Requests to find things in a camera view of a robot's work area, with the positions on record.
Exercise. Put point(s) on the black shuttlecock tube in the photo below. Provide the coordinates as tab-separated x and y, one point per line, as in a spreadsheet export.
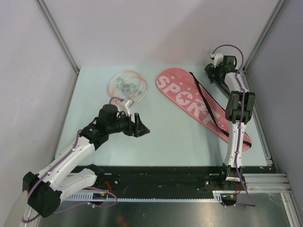
223	86

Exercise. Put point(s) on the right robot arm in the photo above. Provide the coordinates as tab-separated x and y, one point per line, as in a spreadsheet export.
238	113

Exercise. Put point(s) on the right aluminium frame post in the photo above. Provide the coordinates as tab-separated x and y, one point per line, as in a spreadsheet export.
265	32

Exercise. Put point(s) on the pink badminton racket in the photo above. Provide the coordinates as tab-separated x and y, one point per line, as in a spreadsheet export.
127	84

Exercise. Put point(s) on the white slotted cable duct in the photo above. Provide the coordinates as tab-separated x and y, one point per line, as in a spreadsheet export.
91	196

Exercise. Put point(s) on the aluminium base extrusion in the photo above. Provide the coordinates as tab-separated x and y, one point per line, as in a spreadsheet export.
267	183

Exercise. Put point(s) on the aluminium frame post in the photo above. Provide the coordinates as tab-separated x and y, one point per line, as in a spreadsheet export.
57	34
265	32

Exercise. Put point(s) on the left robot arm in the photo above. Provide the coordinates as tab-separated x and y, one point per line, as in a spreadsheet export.
51	185

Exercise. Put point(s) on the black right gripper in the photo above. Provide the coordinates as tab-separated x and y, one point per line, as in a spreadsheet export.
211	70

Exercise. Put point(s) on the pink racket bag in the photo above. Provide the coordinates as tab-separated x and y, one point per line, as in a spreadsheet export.
179	86

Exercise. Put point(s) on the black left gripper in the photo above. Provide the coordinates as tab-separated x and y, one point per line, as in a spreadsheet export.
132	129

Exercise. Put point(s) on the left aluminium frame post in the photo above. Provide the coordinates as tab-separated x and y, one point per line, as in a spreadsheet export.
57	34

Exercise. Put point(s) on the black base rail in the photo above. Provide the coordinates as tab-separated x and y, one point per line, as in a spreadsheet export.
180	181

